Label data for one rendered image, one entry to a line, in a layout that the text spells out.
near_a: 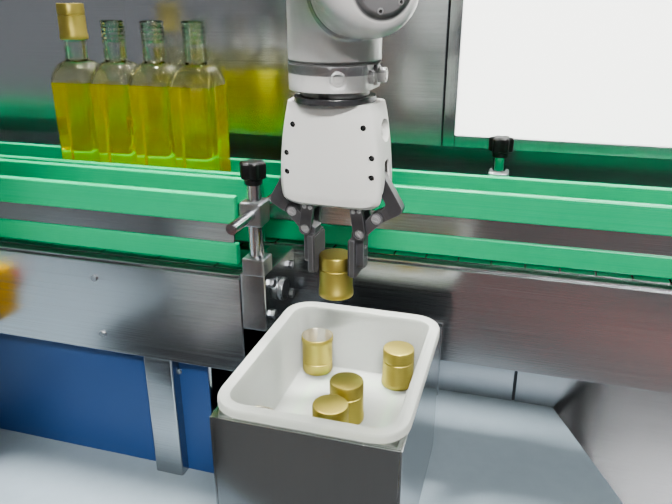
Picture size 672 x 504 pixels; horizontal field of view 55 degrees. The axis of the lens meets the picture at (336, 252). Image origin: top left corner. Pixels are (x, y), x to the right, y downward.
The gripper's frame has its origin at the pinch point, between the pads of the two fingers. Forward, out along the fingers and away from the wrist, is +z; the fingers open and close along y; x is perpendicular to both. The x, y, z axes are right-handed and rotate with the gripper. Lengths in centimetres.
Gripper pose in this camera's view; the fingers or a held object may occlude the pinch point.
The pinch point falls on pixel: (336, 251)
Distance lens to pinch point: 65.1
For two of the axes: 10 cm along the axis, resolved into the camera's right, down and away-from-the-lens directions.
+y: -9.5, -1.1, 3.0
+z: 0.1, 9.3, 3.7
